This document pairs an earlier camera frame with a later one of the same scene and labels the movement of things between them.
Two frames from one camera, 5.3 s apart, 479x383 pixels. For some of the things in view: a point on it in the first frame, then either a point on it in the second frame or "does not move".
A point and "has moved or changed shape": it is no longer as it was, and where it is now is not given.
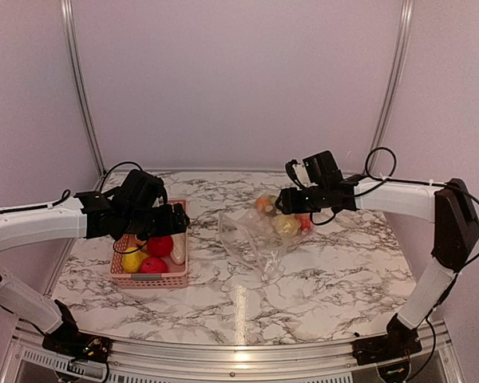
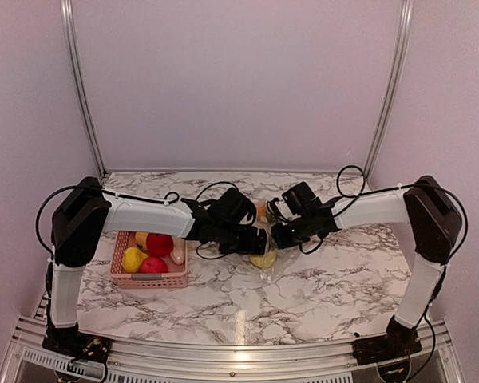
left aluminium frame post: x=69 y=27 does not move
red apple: x=153 y=265 does not move
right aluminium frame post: x=400 y=50 does not move
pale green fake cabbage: x=179 y=250 does not move
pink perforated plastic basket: x=160 y=262 does not move
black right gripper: x=290 y=203 -> x=281 y=242
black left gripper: x=179 y=225 -> x=250 y=246
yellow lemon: x=287 y=225 has moved or changed shape
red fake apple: x=160 y=246 does not move
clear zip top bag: x=261 y=238 has moved or changed shape
